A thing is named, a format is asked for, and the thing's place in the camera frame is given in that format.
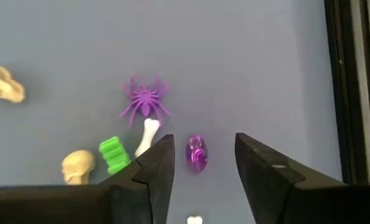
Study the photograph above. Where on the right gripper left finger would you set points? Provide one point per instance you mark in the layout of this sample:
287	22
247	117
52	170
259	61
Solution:
141	193

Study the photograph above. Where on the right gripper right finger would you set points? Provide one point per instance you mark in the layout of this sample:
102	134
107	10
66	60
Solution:
265	186

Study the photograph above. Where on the white plastic bone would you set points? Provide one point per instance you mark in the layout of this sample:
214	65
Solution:
194	220
147	137

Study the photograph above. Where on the purple translucent plastic claw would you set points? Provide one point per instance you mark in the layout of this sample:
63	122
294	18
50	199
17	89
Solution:
196	154

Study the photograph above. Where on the beige plastic skull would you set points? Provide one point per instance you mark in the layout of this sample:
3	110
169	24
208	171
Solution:
77	166
4	84

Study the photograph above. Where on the purple plastic spider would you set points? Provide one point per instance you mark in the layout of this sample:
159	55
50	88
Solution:
145	101

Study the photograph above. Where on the black table frame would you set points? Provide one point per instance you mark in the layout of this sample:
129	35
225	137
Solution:
334	93

